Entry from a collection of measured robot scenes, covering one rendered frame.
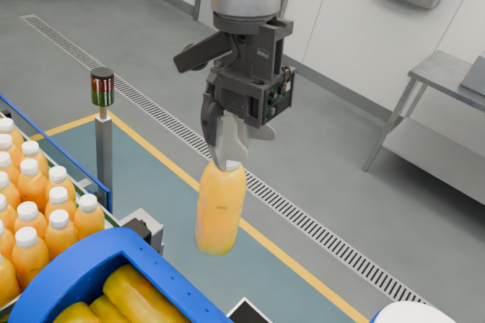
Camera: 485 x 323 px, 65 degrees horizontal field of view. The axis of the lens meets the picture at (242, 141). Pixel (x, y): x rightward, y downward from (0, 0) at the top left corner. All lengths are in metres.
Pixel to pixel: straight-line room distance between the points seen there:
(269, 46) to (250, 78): 0.04
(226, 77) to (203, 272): 1.82
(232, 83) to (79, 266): 0.44
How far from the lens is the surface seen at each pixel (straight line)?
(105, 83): 1.14
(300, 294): 2.25
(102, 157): 1.32
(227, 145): 0.48
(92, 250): 0.73
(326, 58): 4.07
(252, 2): 0.39
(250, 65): 0.43
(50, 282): 0.73
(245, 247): 2.32
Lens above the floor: 1.83
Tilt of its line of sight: 37 degrees down
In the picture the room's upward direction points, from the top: 15 degrees clockwise
